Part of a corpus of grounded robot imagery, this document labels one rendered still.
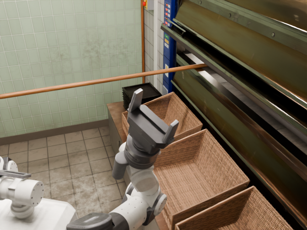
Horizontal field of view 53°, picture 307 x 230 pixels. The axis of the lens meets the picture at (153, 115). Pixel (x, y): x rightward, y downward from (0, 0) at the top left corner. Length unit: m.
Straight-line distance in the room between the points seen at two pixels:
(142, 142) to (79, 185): 2.34
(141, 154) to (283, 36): 0.95
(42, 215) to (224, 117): 1.38
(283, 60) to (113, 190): 1.97
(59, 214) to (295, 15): 1.14
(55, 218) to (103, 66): 2.63
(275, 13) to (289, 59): 0.21
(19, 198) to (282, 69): 1.17
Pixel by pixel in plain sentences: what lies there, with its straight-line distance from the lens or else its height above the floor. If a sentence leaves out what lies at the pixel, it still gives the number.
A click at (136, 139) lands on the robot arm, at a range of 0.72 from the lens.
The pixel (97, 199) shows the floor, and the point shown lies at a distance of 2.86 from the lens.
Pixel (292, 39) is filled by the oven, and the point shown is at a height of 1.67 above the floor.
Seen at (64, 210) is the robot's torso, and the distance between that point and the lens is 0.93.
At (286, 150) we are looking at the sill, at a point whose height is 1.17.
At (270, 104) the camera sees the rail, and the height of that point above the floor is 1.44.
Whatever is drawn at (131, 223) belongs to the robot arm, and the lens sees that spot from 0.95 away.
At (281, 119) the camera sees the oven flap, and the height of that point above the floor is 1.41.
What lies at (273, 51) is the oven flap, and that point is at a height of 1.57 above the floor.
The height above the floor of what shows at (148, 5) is 1.45.
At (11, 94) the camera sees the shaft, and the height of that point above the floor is 1.19.
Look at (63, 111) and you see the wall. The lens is 3.58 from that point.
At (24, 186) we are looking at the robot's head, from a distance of 0.86.
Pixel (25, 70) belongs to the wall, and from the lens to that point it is 3.36.
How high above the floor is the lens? 2.07
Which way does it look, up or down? 32 degrees down
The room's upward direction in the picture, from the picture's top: straight up
